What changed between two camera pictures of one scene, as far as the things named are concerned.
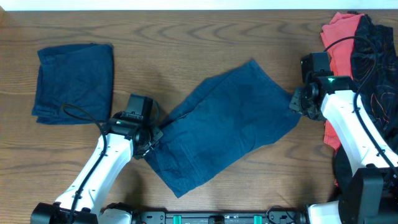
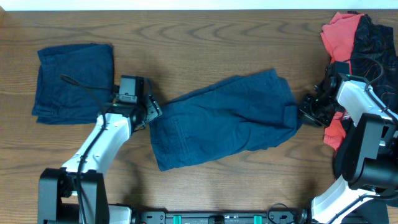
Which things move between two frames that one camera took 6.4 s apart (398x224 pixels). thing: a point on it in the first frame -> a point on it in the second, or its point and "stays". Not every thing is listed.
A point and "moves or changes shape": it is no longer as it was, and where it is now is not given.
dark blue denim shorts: [222, 123] moves or changes shape
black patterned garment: [380, 98] stays
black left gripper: [157, 135] -> [154, 111]
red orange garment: [337, 38] stays
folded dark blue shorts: [81, 75] stays
